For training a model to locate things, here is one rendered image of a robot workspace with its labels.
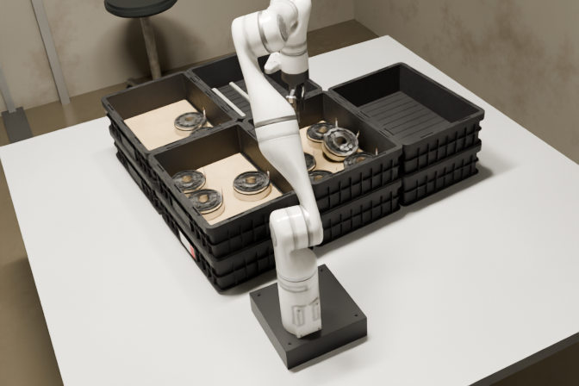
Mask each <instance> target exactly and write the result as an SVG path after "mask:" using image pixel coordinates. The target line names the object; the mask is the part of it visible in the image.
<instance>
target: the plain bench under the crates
mask: <svg viewBox="0 0 579 386"><path fill-rule="evenodd" d="M397 62H404V63H406V64H408V65H410V66H412V67H413V68H414V69H416V70H418V71H419V72H422V73H423V74H425V75H427V76H428V77H429V78H432V79H433V80H435V81H437V82H439V83H440V84H442V85H444V86H445V87H447V88H449V89H450V90H453V91H454V92H456V93H458V94H459V95H460V96H462V97H464V98H466V99H468V100H469V101H471V102H473V103H474V104H476V105H478V106H479V107H481V108H483V109H484V110H485V116H484V120H482V121H480V126H481V127H482V130H481V131H479V136H478V138H479V139H481V140H482V150H481V151H480V152H479V153H477V155H476V156H477V157H478V158H479V160H478V161H477V162H476V168H477V169H478V173H477V174H476V175H475V176H472V177H469V178H467V179H465V180H464V181H462V182H459V183H457V184H454V185H453V186H451V187H449V188H446V189H444V190H441V191H440V192H438V193H435V194H433V195H431V196H429V197H427V198H425V199H422V200H420V201H418V202H416V203H414V204H412V205H409V206H407V207H403V206H401V205H400V204H399V203H398V204H399V205H400V206H401V208H400V210H398V211H396V212H395V213H393V214H391V215H388V216H386V217H383V218H382V219H380V220H378V221H375V222H373V223H371V224H369V225H367V226H365V227H362V228H360V229H358V230H356V231H354V232H352V233H349V234H347V235H345V236H343V237H341V238H339V239H337V240H334V241H332V242H330V243H328V244H326V245H324V246H320V247H318V246H313V247H314V249H313V250H312V251H313V252H314V254H315V256H316V257H317V266H318V265H323V264H326V265H327V267H328V268H329V270H330V271H331V272H332V273H333V274H334V275H335V276H336V278H337V279H338V280H339V282H340V283H341V284H342V286H343V287H344V288H345V289H346V291H347V292H348V294H349V295H350V296H351V297H352V299H353V300H354V301H355V303H357V305H358V306H359V307H360V308H361V310H362V311H363V312H364V314H365V315H366V316H367V336H365V337H363V338H361V339H357V340H355V341H353V342H352V343H349V344H347V345H345V346H341V347H340V348H338V349H335V350H333V351H331V352H328V353H326V354H324V355H321V356H319V357H318V358H314V359H312V360H309V361H308V362H306V363H304V364H300V365H298V366H296V367H294V368H292V369H290V370H287V368H286V367H285V365H284V363H283V361H282V359H281V358H280V357H279V356H278V354H277V352H276V350H275V348H274V347H273V345H272V343H271V342H270V340H269V339H268V337H267V336H266V334H265V332H264V330H263V328H262V327H261V326H260V324H259V323H258V321H257V319H256V317H255V316H254V314H253V312H252V309H251V303H250V297H249V293H250V292H253V291H254V290H259V289H261V288H264V287H265V286H268V285H270V284H273V283H276V282H277V268H275V269H273V270H270V271H267V272H266V273H264V274H262V275H260V276H257V277H255V278H253V279H251V280H249V281H247V282H244V283H242V284H240V285H238V286H236V287H234V288H231V289H229V290H227V291H224V292H219V291H217V290H216V289H215V287H214V286H213V284H212V283H211V282H210V281H209V280H208V278H207V277H206V276H205V274H204V273H203V272H202V270H201V269H200V267H199V266H198V265H197V263H196V262H195V260H194V259H193V258H192V257H191V256H190V254H189V253H188V252H187V250H186V249H185V248H184V246H183V245H182V243H181V242H180V241H179V239H178V238H177V236H176V235H175V234H174V233H173V232H172V230H171V229H170V228H169V226H168V225H167V224H166V222H165V221H164V219H163V218H162V214H163V213H160V212H158V211H157V210H156V208H155V207H154V206H153V205H152V204H151V202H150V201H149V200H148V198H147V197H146V195H145V194H144V193H143V191H142V190H141V189H140V187H139V186H138V184H137V183H136V182H135V181H134V180H133V178H132V177H131V176H130V174H129V173H128V171H127V170H126V169H125V167H124V166H123V165H122V163H121V162H120V160H119V159H118V158H117V157H116V156H115V154H116V153H117V152H118V151H117V148H116V147H115V145H114V140H113V138H112V137H111V136H110V134H109V125H110V124H111V123H110V119H109V118H108V117H107V116H106V117H103V118H100V119H96V120H94V121H88V122H86V123H82V124H79V125H76V126H73V127H69V128H64V129H61V130H58V131H55V132H52V133H49V134H43V135H41V136H37V137H34V138H31V139H28V140H23V141H19V142H16V143H14V144H10V145H7V146H2V147H0V158H1V161H2V164H3V169H4V173H5V177H6V179H7V183H8V186H9V191H10V194H11V198H12V201H13V204H14V207H15V211H16V216H17V220H18V222H19V226H20V229H21V232H22V237H23V241H24V244H25V247H26V250H27V254H28V259H29V263H30V265H31V269H32V272H33V275H34V280H35V284H36V287H37V290H38V294H39V297H40V302H41V306H42V308H43V312H44V315H45V318H46V322H47V327H48V330H49V333H50V337H51V340H52V343H53V349H54V352H55V355H56V359H57V361H58V365H59V370H60V374H61V376H62V380H63V383H64V386H489V385H491V384H493V383H496V382H498V381H500V380H501V379H503V378H505V377H508V376H510V375H512V374H514V373H515V372H517V371H519V370H522V369H524V368H526V367H527V366H529V365H531V364H534V363H536V362H538V361H540V360H542V359H544V358H547V357H549V356H550V355H552V354H554V353H556V352H559V351H561V350H563V349H564V348H566V347H568V346H571V345H573V344H575V343H576V342H578V341H579V165H577V164H576V163H574V162H573V161H572V160H570V159H568V158H567V157H565V156H564V155H562V154H561V153H560V152H558V151H557V150H555V149H554V148H553V147H551V146H549V145H548V144H546V143H545V142H543V141H542V140H541V139H539V138H538V137H536V136H535V135H534V134H532V133H530V132H529V131H527V130H526V129H524V128H523V127H522V126H520V125H519V124H517V123H516V122H514V121H513V120H511V119H510V118H508V117H507V116H505V115H504V114H502V113H501V112H500V111H498V110H497V109H495V108H494V107H492V106H491V105H489V104H488V103H486V102H484V101H483V100H482V99H481V98H479V97H478V96H476V95H474V94H473V93H472V92H470V91H469V90H467V89H465V88H464V87H463V86H462V85H460V84H458V83H457V82H455V81H454V80H453V79H451V78H449V77H448V76H446V75H445V74H444V73H443V72H441V71H439V70H438V69H436V68H435V67H434V66H432V65H430V64H429V63H427V62H426V61H425V60H424V59H422V58H420V57H419V56H417V55H416V54H414V53H413V52H411V51H410V50H408V49H407V48H405V47H404V46H403V45H401V44H400V43H398V42H397V41H395V40H394V39H392V38H391V37H389V36H388V35H386V36H384V37H380V38H377V39H374V40H368V41H366V42H362V43H359V44H356V45H353V46H350V47H345V48H341V49H339V50H335V51H332V52H329V53H323V54H321V55H317V56H314V57H312V58H308V65H309V78H310V79H312V80H313V81H315V82H316V83H317V84H318V85H320V86H321V87H322V90H327V89H328V88H329V87H332V86H335V85H336V84H341V83H343V82H345V81H348V80H351V79H353V78H357V77H359V76H362V75H364V74H367V73H369V72H373V71H376V70H378V69H381V68H384V67H385V66H388V65H393V64H394V63H397Z"/></svg>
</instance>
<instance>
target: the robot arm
mask: <svg viewBox="0 0 579 386"><path fill-rule="evenodd" d="M311 8H312V3H311V0H271V3H270V7H269V8H268V9H267V10H262V11H259V12H256V13H252V14H250V15H246V16H242V17H239V18H236V19H235V20H234V21H233V24H232V36H233V43H234V46H235V49H236V53H237V55H238V59H239V62H240V67H241V70H242V73H243V76H244V79H245V82H246V88H247V91H248V96H249V99H250V104H251V108H252V116H253V121H254V126H255V128H256V129H255V130H256V135H257V138H258V145H259V149H260V151H261V153H262V154H263V155H264V156H265V158H266V159H267V160H268V161H269V162H270V163H271V164H272V165H273V166H274V167H275V168H276V169H277V170H278V171H279V172H280V173H281V174H282V175H283V176H284V177H285V178H286V179H287V181H288V182H289V183H290V185H291V186H292V187H293V189H294V191H295V192H296V194H297V196H298V199H299V202H300V205H298V206H293V207H289V208H286V209H279V210H275V211H273V212H272V213H271V216H270V229H271V237H272V242H273V247H274V254H275V260H276V268H277V283H278V291H279V299H280V308H281V315H282V323H283V327H284V328H285V329H286V330H287V331H288V332H289V333H293V334H294V335H296V337H297V338H301V337H302V336H305V335H307V334H310V333H313V332H315V331H318V330H320V329H321V306H320V294H319V280H318V266H317V257H316V256H315V254H314V252H313V251H312V250H311V249H309V248H308V247H310V246H316V245H319V244H320V243H321V242H322V240H323V229H322V222H321V218H320V214H319V210H318V208H317V204H316V201H315V198H314V192H313V190H312V186H311V183H310V180H309V176H308V170H307V166H306V162H305V158H304V152H303V148H302V139H301V135H300V130H299V127H298V123H300V112H304V110H305V108H304V98H305V94H306V81H307V80H308V79H309V65H308V51H307V37H306V35H307V26H308V19H309V16H310V12H311ZM295 22H297V24H296V25H294V24H295ZM278 51H280V53H277V52H278ZM267 54H271V56H270V57H269V59H268V61H267V63H266V64H265V73H267V74H272V73H274V72H276V71H278V70H280V69H281V74H282V80H283V81H284V82H285V83H287V84H288V85H289V86H288V93H289V95H288V96H286V100H285V99H284V98H283V97H282V96H281V95H280V94H279V93H278V92H277V91H276V90H275V89H274V88H273V87H272V86H271V85H270V83H269V82H268V81H267V80H266V78H265V76H264V75H263V73H262V72H261V70H260V67H259V65H258V60H257V57H261V56H265V55H267Z"/></svg>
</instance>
